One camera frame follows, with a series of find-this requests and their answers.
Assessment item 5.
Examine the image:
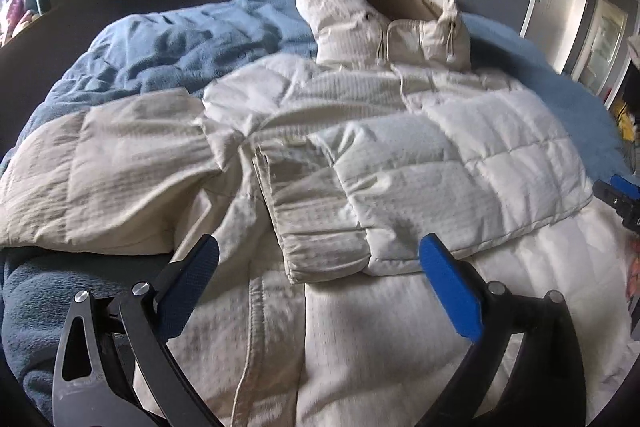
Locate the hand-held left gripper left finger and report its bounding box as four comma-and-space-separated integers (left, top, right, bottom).
52, 234, 223, 427

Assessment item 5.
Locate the blue fleece blanket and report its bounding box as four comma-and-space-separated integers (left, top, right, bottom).
0, 0, 640, 408

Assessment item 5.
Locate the colourful cloth pile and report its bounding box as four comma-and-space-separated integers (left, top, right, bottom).
0, 0, 33, 50

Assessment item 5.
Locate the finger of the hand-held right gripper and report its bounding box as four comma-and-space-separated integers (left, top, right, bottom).
593, 174, 640, 229

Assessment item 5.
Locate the cream hooded puffer jacket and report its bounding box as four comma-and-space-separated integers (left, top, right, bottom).
0, 0, 633, 427

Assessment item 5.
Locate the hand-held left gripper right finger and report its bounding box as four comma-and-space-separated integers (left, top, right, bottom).
418, 233, 587, 427

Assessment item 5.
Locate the white framed glass door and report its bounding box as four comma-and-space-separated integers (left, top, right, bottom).
581, 0, 629, 96

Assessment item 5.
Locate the yellow object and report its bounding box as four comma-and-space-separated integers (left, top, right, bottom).
616, 99, 640, 144

